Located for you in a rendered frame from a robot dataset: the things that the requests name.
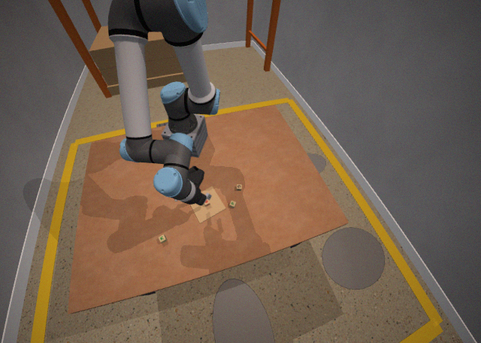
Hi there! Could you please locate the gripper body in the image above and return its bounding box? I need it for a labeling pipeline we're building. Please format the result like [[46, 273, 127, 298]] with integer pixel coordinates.
[[179, 166, 207, 205]]

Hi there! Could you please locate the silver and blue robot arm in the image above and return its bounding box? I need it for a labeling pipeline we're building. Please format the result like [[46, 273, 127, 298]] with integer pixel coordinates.
[[108, 0, 220, 200]]

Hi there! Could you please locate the tan square mat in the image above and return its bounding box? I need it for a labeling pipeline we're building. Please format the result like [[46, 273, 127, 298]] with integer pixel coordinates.
[[191, 187, 225, 223]]

